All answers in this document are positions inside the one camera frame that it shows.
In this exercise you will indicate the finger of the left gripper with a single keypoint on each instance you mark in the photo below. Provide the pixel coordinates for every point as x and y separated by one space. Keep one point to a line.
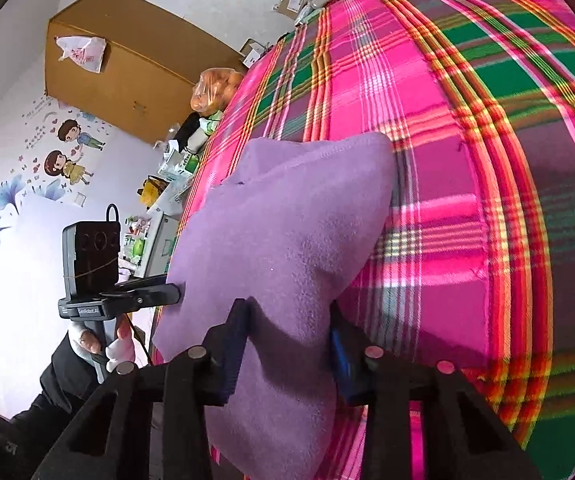
155 295
136 283

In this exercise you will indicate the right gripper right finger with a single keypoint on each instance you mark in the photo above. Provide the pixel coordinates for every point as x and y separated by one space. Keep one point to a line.
424 422

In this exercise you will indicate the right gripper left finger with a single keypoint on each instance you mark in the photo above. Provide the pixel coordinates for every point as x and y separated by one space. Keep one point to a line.
109 438

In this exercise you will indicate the purple fleece garment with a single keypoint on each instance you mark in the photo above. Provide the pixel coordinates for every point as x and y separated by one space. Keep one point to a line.
291 228

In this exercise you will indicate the folding table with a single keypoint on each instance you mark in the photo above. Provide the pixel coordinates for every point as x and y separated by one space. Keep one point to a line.
177 165

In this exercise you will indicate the left gloved hand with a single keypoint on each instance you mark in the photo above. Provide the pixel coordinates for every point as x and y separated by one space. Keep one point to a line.
85 343

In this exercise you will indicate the white drawer cabinet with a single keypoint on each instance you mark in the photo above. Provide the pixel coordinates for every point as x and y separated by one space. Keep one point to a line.
159 246

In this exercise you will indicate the yellow bag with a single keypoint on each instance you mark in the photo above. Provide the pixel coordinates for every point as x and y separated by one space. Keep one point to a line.
151 188

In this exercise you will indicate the wooden wardrobe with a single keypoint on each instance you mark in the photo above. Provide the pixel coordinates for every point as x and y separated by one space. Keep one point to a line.
150 64

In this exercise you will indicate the white plastic bag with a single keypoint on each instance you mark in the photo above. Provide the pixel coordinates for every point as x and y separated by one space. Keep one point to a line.
85 52

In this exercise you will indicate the bag of oranges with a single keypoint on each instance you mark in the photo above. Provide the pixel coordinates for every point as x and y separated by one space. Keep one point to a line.
214 90

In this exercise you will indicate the cardboard box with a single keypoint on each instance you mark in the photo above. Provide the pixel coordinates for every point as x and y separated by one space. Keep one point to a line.
289 8

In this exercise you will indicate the pink plaid bed sheet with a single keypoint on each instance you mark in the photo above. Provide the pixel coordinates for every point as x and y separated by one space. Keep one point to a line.
476 261

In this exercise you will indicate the cartoon couple wall sticker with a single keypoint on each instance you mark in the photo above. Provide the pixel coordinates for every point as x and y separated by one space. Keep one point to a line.
68 164

